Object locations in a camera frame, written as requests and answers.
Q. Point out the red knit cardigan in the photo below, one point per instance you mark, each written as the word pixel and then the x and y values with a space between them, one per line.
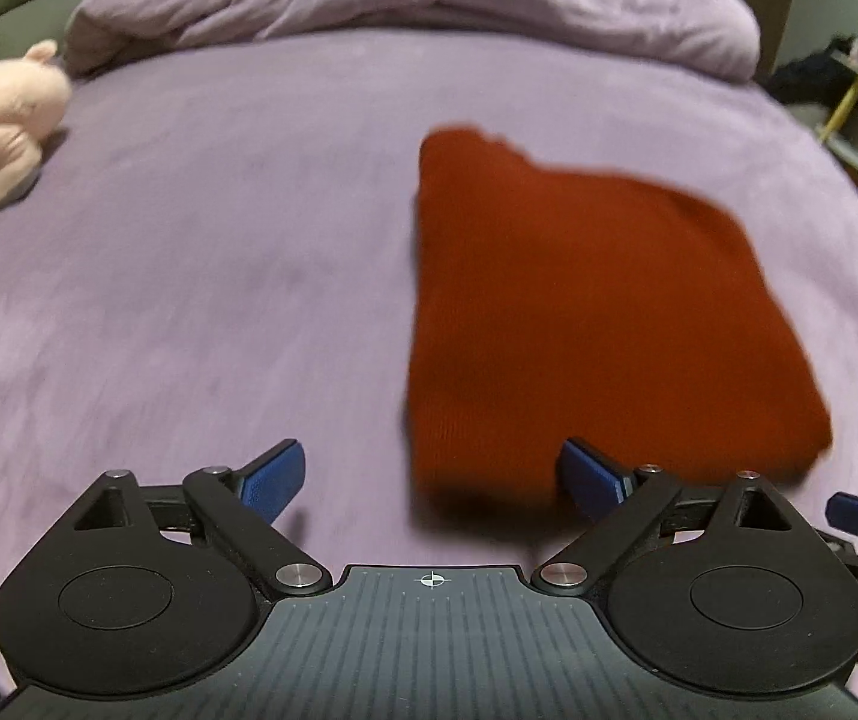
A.
pixel 586 300

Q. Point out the pink plush toy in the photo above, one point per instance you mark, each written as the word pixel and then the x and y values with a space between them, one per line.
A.
pixel 1 120

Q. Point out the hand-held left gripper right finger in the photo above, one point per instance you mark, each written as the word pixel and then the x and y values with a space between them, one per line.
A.
pixel 592 480

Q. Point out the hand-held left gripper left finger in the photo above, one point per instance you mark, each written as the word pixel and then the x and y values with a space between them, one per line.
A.
pixel 275 476

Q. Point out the black cloth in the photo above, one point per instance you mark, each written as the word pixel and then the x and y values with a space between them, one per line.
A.
pixel 811 79

